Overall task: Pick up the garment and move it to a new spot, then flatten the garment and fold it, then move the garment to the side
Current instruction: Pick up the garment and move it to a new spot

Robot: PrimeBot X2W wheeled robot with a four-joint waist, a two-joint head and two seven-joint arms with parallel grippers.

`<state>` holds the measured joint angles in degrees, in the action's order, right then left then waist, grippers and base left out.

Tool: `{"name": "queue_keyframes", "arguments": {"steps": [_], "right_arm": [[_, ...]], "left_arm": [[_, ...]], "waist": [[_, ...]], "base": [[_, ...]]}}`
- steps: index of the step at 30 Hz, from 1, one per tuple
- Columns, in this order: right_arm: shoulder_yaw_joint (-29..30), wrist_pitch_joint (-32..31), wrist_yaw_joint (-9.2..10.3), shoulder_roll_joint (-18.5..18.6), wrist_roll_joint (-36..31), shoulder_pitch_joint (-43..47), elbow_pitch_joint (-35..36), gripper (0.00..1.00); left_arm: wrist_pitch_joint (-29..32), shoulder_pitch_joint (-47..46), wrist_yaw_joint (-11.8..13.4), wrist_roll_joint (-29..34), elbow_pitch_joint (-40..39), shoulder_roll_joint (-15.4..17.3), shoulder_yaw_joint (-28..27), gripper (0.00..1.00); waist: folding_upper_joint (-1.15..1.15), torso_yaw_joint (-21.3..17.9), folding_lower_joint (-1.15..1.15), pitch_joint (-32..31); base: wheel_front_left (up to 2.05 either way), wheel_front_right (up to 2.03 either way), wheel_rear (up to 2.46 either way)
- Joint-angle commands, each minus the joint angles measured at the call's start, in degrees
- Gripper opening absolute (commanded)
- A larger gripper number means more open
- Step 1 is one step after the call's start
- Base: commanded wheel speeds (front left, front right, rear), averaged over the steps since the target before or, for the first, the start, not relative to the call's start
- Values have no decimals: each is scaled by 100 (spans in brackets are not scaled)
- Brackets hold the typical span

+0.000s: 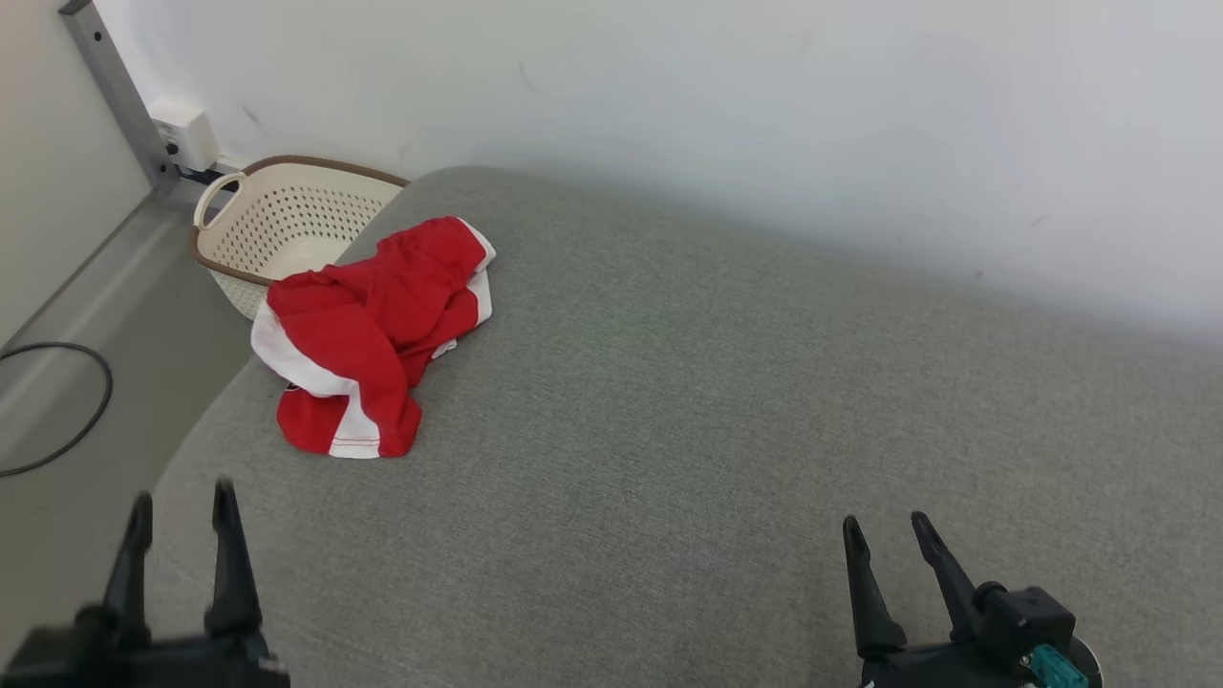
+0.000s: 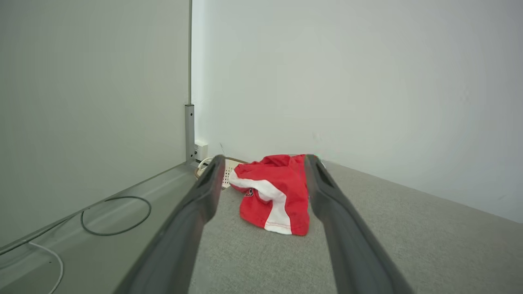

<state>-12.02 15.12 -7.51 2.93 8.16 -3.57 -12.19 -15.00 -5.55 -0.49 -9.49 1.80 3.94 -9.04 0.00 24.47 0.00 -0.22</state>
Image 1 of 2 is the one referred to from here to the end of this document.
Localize black wall plug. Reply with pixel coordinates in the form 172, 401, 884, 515
164, 141, 240, 188

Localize red white shorts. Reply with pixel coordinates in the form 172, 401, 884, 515
250, 216, 498, 460

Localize white wall socket box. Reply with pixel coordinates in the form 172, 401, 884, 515
151, 96, 223, 173

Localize cream perforated laundry basket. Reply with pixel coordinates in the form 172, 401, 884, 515
191, 155, 412, 321

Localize grey metal post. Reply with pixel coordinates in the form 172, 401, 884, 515
59, 0, 180, 197

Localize teal right camera connector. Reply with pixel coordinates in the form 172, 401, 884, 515
1019, 644, 1090, 688

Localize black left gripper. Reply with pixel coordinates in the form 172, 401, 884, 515
100, 478, 292, 688

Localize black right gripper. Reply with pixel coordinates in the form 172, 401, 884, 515
843, 511, 1042, 688

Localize black floor cable loop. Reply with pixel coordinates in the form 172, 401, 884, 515
0, 342, 114, 477

